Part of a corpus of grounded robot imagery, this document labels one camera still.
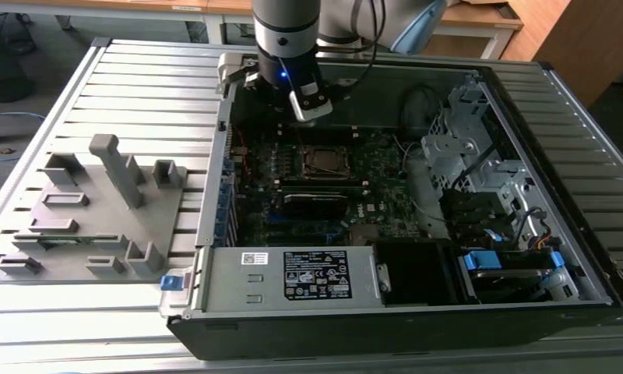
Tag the silver CPU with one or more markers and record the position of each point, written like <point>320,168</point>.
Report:
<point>326,157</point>

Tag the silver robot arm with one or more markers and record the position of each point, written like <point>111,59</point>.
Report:
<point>285,27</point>

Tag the CPU socket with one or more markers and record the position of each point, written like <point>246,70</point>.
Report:
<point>326,177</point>

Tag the green RAM stick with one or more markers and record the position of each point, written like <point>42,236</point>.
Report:
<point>63,241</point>
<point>322,183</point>

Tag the black graphics card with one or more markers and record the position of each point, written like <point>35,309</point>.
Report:
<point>314,208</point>

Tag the silver metal drive cage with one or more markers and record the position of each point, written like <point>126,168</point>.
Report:
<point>440,148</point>

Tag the green motherboard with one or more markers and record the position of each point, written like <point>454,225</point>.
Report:
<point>388,202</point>

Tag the brown chipset heatsink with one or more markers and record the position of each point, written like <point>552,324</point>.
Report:
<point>364,233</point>

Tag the grey parts rack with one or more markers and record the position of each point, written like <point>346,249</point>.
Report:
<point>109,218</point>

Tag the black plastic bay block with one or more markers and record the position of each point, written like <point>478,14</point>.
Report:
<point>467,210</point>

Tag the grey power supply unit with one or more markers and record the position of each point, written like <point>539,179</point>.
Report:
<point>270,280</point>

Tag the black waste bin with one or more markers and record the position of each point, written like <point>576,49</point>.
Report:
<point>7,87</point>

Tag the blue case latch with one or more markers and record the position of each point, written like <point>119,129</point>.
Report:
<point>170,283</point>

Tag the wooden cabinet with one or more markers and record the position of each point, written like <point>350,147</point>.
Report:
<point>576,39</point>

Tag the blue disk carrier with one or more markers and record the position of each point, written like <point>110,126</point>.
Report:
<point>479,260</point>

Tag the black PC case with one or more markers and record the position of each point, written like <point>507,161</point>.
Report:
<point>342,335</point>

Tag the blue plastic clip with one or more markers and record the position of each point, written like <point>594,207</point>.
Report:
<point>556,260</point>

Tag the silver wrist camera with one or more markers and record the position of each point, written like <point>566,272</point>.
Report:
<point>311,103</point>

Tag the wooden desk white frame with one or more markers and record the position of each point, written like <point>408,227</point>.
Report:
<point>109,4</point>
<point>478,19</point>

